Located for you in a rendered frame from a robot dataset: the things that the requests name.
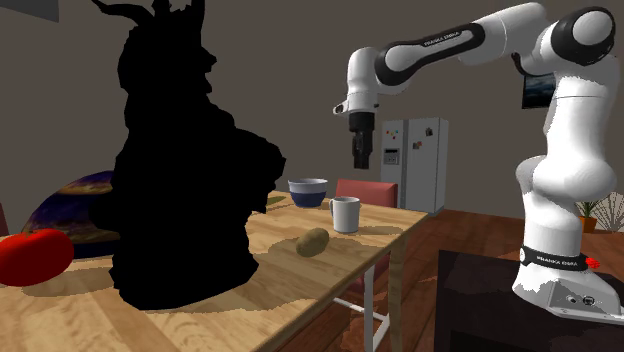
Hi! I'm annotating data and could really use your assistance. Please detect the dark purple patterned sphere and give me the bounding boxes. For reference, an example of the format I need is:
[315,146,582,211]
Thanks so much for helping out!
[21,169,122,260]

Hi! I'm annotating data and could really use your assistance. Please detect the grey refrigerator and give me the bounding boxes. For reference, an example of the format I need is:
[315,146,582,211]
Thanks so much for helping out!
[379,116,450,216]

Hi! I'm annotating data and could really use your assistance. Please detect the green plant in orange pot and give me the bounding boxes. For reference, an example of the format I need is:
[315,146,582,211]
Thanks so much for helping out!
[574,200,600,235]

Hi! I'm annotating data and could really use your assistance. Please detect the black horned figure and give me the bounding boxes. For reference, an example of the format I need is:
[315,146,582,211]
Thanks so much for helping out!
[89,0,288,312]

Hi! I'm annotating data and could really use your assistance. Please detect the red tomato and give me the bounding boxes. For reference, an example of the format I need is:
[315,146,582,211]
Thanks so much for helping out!
[0,228,76,288]

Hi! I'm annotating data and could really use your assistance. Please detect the wooden table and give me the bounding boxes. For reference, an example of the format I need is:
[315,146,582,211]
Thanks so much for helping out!
[0,189,431,352]

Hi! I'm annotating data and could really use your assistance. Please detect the dark wall picture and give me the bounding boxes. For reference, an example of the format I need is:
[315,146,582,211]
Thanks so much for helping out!
[520,72,558,110]

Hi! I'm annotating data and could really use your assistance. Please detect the white mug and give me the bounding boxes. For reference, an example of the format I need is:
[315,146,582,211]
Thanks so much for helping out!
[328,196,363,235]

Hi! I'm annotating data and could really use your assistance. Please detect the dark robot stand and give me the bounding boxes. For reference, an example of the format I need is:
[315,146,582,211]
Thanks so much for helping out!
[433,249,624,352]

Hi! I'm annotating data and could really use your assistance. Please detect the brown potato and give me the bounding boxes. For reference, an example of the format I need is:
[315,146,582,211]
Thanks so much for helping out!
[294,226,331,259]

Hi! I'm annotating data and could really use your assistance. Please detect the blue and white bowl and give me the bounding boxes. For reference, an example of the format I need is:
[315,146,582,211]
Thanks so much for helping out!
[287,177,329,210]

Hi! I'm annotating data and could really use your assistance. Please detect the red chair with white legs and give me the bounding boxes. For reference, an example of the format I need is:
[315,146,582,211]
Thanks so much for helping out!
[333,178,400,352]

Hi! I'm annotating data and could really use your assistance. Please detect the white fan-shaped decoration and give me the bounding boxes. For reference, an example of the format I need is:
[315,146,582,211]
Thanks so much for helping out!
[595,190,624,233]

